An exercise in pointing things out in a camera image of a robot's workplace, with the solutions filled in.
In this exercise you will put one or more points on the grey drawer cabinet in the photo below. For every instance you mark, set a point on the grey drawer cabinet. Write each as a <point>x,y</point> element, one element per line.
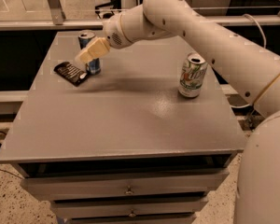
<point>80,148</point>

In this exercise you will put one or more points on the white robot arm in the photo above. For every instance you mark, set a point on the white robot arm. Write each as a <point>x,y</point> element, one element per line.
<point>251,69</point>

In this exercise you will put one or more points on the black rxbar chocolate bar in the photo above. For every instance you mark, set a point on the black rxbar chocolate bar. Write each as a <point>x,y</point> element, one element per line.
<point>71,73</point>

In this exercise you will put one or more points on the white green 7up can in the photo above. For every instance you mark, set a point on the white green 7up can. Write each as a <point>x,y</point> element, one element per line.
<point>192,75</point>

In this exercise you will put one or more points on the top drawer knob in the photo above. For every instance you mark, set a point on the top drawer knob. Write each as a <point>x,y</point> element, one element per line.
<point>129,191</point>

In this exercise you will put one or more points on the drawer knob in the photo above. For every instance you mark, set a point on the drawer knob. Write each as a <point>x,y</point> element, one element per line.
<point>132,214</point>
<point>129,191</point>

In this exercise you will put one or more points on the red bull can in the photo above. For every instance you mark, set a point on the red bull can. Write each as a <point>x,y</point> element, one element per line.
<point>85,37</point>

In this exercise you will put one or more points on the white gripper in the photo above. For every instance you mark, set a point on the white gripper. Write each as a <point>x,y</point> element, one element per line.
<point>113,32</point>

